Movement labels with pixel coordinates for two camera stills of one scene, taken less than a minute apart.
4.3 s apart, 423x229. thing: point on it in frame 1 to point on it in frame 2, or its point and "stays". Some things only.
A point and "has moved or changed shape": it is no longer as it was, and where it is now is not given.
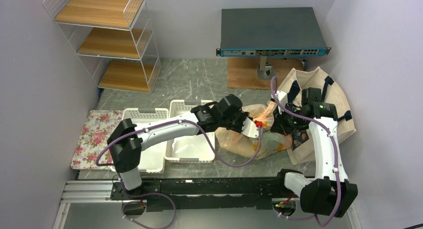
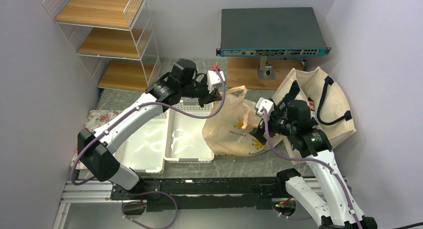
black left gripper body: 236,123 to 198,90
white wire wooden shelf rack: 111,31 stays
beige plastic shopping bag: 238,143 has moved or changed shape
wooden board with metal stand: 256,73 stays
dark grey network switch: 271,32 stays
